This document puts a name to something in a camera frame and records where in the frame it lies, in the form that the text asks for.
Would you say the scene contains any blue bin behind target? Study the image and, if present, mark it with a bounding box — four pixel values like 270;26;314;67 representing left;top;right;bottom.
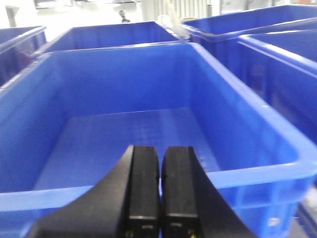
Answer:
34;21;178;56

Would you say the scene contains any blue neighbouring bin right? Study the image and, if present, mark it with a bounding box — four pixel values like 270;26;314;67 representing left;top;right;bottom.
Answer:
238;29;317;142

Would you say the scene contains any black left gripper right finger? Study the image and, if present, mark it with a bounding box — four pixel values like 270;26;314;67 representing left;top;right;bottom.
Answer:
161;146;256;238

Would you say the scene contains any blue neighbouring bin left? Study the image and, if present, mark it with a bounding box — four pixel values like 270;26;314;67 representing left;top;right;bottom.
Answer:
0;26;47;85

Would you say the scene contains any large blue target bin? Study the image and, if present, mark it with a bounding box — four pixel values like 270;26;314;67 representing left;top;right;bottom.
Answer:
0;43;317;238

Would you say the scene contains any blue neighbouring bin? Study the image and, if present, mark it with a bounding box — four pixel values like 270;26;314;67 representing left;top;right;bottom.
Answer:
0;26;47;85
238;29;317;142

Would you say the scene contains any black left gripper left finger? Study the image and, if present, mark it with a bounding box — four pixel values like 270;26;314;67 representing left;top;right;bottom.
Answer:
27;145;159;238

